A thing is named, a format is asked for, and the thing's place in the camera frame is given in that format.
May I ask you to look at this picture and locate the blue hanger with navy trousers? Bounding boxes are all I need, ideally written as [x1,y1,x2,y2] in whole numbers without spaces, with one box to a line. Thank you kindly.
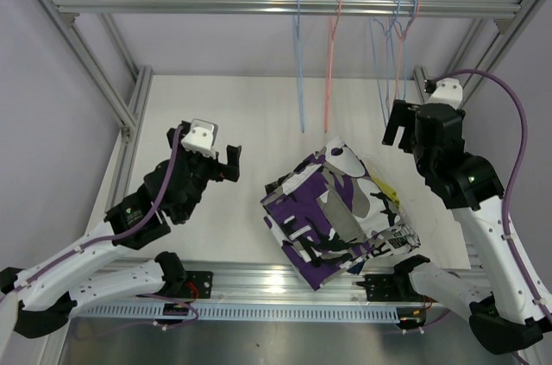
[383,0,420,101]

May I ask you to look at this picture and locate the yellow trousers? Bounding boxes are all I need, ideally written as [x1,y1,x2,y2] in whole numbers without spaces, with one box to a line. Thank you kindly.
[373,177,400,207]

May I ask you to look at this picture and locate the newsprint patterned trousers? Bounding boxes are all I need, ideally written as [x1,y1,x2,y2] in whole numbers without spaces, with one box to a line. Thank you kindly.
[367,223,421,259]

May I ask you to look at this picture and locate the aluminium frame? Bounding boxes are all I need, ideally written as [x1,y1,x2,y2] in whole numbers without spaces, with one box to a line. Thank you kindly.
[0,0,552,365]

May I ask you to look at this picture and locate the slotted cable duct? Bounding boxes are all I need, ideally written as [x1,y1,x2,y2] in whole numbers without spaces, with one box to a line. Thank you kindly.
[78,300,399,324]

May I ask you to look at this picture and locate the blue hanger with black trousers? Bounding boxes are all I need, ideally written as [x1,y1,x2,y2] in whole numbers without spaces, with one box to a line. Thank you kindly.
[368,0,401,125]

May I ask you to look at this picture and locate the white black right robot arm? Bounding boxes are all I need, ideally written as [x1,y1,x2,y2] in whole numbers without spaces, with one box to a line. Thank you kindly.
[382,100,551,355]

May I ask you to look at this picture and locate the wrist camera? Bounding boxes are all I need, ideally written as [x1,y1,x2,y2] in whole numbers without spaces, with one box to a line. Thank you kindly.
[180,119,218,159]
[424,78,463,109]

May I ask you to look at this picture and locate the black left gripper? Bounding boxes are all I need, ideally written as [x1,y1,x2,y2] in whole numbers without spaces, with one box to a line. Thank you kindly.
[167,132,240,222]

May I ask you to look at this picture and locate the navy blue denim trousers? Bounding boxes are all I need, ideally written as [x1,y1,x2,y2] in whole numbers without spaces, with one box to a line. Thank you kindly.
[347,263,363,275]

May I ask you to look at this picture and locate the pink hanger with newsprint trousers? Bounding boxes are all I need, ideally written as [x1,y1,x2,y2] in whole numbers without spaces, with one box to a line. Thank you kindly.
[387,20,407,100]

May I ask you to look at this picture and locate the purple camouflage trousers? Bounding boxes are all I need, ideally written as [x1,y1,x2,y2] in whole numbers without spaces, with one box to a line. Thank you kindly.
[260,137,409,291]

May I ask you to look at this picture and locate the light blue wire hanger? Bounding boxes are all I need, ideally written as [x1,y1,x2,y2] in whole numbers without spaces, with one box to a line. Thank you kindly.
[292,0,306,133]

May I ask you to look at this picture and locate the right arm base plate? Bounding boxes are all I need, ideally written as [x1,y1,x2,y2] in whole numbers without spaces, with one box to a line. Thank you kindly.
[355,274,420,302]

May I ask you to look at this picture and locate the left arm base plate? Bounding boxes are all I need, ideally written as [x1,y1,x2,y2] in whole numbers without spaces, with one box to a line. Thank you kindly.
[176,271,214,299]

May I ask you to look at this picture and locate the pink hanger with camouflage trousers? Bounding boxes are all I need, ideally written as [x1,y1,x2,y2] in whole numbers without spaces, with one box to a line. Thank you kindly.
[323,0,342,133]

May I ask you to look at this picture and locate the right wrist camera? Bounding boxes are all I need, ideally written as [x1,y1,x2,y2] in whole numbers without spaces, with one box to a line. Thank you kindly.
[424,78,463,109]

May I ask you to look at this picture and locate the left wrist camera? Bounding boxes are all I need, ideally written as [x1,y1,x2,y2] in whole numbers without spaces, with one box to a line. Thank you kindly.
[180,119,218,159]

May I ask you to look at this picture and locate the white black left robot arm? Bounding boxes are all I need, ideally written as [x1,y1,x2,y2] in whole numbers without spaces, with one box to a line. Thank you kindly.
[1,144,242,339]

